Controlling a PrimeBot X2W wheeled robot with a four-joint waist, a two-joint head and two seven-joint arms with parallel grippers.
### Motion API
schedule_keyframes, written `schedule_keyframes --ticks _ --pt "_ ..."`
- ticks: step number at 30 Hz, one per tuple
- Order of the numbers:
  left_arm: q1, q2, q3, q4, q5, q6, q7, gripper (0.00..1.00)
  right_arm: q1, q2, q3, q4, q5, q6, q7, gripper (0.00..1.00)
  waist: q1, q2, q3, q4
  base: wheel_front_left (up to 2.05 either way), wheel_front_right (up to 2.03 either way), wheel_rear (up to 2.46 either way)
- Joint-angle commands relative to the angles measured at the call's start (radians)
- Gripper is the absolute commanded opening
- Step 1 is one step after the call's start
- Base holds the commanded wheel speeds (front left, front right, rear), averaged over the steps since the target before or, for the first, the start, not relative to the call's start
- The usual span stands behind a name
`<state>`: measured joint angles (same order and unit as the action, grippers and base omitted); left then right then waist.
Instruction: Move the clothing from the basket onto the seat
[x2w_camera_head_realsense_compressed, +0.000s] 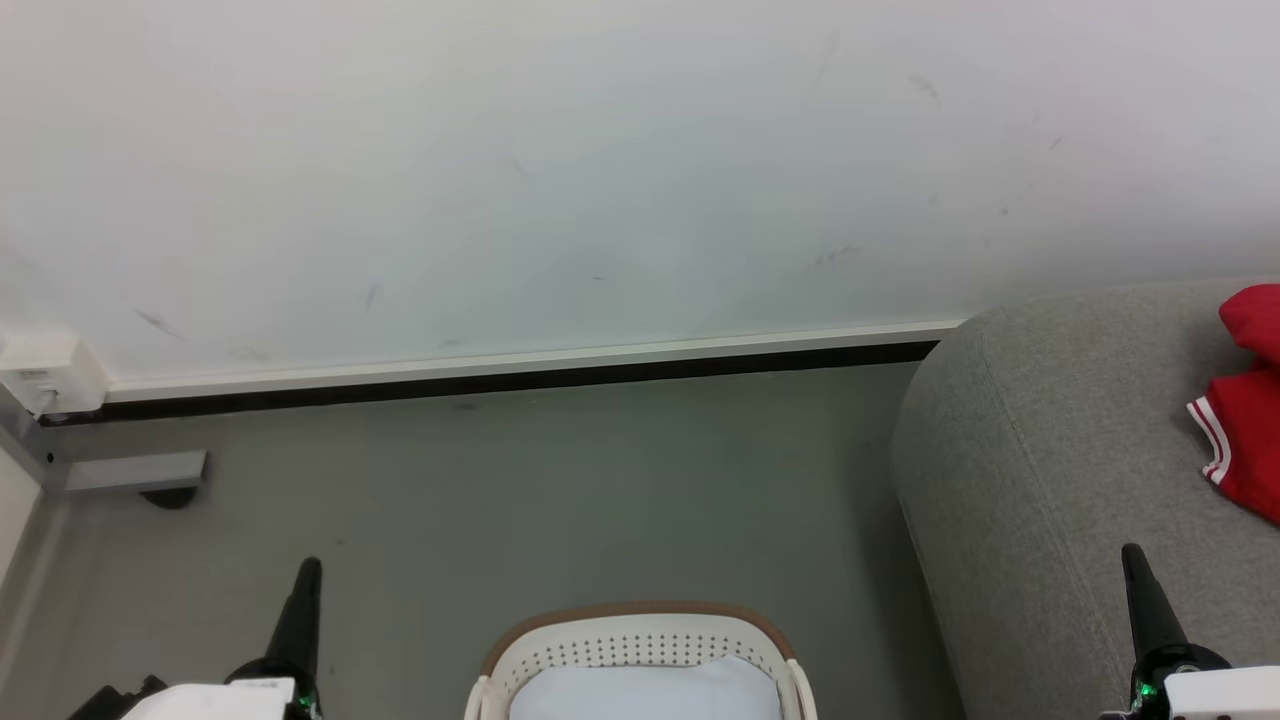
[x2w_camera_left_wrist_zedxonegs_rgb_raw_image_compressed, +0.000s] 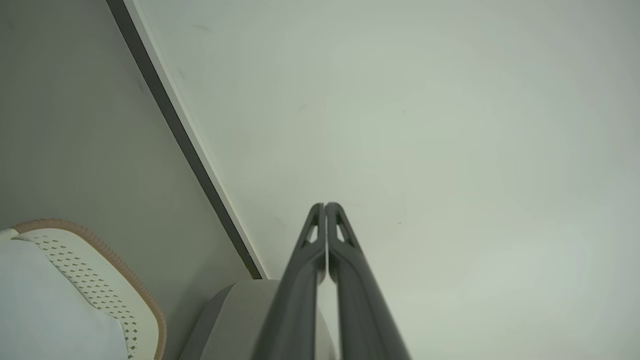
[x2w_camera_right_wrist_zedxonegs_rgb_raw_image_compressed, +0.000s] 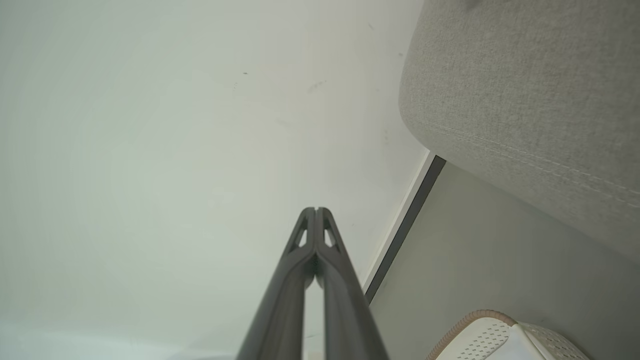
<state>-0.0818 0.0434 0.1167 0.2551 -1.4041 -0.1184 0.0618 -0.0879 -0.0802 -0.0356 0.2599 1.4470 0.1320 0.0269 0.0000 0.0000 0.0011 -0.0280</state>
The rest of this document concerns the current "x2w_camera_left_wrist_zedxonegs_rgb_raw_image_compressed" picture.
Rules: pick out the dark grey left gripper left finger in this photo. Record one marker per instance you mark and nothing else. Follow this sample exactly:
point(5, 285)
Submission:
point(295, 300)

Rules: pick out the grey fabric sofa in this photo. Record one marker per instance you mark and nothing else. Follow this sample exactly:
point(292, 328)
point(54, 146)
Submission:
point(235, 320)

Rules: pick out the white wall baseboard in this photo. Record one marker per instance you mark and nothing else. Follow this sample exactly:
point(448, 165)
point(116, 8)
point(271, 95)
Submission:
point(185, 130)

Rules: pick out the white laundry basket tan rim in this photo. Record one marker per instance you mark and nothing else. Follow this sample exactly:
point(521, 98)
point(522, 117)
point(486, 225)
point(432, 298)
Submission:
point(105, 285)

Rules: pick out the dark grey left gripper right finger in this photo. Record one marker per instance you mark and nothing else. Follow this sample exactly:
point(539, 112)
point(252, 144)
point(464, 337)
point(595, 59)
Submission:
point(362, 305)

